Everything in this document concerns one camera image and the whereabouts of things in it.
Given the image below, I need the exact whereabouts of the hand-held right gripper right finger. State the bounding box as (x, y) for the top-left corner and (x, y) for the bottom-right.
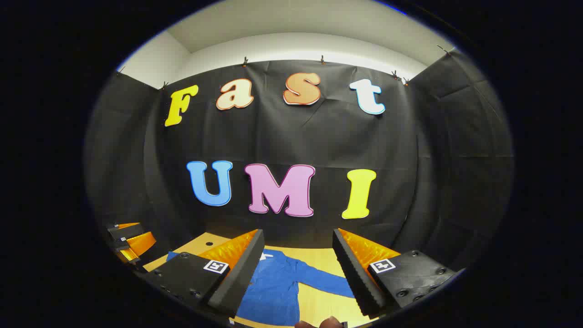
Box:
(332, 228), (457, 319)

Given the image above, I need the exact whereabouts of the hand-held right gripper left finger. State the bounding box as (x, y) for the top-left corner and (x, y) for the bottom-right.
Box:
(137, 229), (266, 318)

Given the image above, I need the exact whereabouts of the blue button-up shirt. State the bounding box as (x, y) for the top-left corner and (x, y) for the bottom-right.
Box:
(166, 248), (356, 327)

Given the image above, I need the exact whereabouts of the black backdrop cloth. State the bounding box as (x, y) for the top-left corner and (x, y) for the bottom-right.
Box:
(83, 49), (515, 292)

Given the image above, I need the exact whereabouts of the row of small cloth clamps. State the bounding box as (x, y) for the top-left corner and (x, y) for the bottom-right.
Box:
(116, 43), (454, 89)

